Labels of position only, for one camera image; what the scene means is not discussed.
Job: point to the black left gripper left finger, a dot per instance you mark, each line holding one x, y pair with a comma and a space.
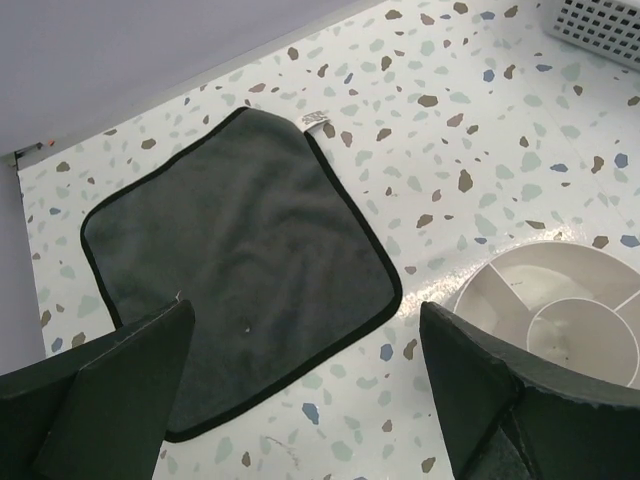
100, 410

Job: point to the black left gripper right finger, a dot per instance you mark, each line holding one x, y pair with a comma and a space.
508, 414

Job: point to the white round divided organizer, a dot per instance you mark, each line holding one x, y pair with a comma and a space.
569, 304

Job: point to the dark grey microfibre cloth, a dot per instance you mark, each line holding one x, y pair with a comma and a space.
251, 225

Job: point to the white perforated plastic basket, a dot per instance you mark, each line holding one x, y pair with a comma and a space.
608, 28

